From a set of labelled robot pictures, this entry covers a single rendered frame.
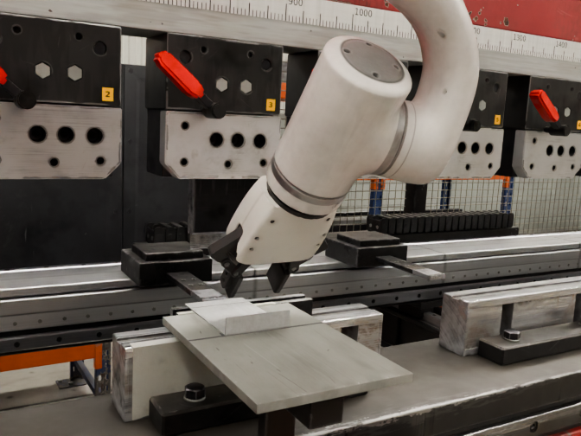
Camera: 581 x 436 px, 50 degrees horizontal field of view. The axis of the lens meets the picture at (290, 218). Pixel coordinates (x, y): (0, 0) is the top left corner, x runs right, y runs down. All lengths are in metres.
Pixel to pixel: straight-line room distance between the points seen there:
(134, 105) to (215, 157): 0.55
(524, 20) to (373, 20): 0.29
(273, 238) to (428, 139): 0.19
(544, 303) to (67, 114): 0.88
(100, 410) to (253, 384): 0.30
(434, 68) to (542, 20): 0.53
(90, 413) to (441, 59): 0.59
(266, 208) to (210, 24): 0.25
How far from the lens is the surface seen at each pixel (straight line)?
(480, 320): 1.11
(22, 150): 0.70
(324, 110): 0.54
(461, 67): 0.58
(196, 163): 0.75
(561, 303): 1.27
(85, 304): 1.03
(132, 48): 5.14
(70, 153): 0.71
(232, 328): 0.74
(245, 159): 0.78
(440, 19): 0.57
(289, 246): 0.67
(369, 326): 0.95
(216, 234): 0.82
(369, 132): 0.55
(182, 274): 0.99
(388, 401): 0.91
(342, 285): 1.22
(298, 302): 0.89
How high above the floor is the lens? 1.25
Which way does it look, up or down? 9 degrees down
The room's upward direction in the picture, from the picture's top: 3 degrees clockwise
